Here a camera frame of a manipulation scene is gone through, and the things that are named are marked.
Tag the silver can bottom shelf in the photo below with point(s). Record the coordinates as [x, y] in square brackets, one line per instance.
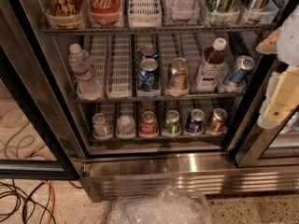
[101, 124]

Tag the blue soda can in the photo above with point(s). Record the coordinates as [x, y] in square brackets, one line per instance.
[148, 51]
[148, 75]

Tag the clear plastic water bottle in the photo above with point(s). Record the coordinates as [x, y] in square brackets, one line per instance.
[82, 67]

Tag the white empty shelf tray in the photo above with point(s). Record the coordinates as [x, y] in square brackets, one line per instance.
[119, 74]

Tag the red Coca-Cola can top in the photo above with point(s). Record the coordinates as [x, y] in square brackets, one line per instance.
[105, 12]

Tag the blue soda can rear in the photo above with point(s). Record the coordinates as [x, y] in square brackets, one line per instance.
[148, 51]

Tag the yellow LaCroix can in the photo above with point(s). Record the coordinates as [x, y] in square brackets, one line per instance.
[64, 13]

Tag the blue soda can front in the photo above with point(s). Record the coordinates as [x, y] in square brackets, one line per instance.
[148, 75]

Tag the copper can bottom shelf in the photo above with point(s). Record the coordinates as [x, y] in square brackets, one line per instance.
[216, 120]

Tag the slim blue silver can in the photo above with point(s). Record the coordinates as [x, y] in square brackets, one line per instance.
[243, 65]

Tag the white labelled bottle top shelf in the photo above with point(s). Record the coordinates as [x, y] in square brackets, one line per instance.
[181, 10]

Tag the green can top shelf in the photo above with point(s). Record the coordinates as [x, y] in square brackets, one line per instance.
[222, 12]

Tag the red coca-cola can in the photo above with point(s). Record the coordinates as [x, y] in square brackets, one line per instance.
[105, 12]
[148, 123]

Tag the green can bottom shelf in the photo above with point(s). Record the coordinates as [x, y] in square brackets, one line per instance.
[171, 122]

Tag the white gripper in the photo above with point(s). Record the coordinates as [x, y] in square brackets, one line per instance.
[290, 42]

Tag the stainless steel fridge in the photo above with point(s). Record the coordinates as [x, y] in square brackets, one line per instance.
[230, 162]

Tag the crumpled clear plastic bag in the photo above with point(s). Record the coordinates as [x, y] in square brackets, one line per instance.
[170, 206]

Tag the copper coloured can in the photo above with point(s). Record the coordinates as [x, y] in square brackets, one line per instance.
[177, 74]

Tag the green can shelf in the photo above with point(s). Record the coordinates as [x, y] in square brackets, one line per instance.
[171, 122]
[222, 12]

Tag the brown tea bottle white cap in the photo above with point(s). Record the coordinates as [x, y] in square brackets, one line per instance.
[212, 60]

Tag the glass fridge door left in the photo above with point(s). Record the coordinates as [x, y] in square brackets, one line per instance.
[29, 147]

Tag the white empty top tray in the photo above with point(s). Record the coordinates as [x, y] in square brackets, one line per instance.
[144, 13]

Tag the red Coca-Cola can bottom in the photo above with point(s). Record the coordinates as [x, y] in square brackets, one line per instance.
[148, 123]

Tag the blue can bottom shelf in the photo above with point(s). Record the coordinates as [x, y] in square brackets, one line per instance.
[195, 121]

